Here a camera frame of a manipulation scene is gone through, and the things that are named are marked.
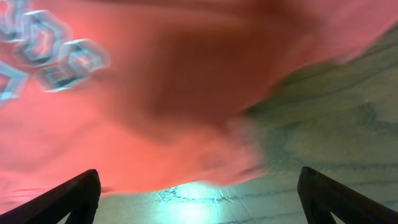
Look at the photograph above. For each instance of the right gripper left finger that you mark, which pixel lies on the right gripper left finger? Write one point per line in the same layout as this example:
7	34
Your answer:
76	199

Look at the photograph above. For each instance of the red soccer t-shirt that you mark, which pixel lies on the red soccer t-shirt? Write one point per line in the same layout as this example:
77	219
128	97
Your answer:
151	94

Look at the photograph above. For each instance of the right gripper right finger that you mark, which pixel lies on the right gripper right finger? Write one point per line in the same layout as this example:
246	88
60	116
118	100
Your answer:
323	199

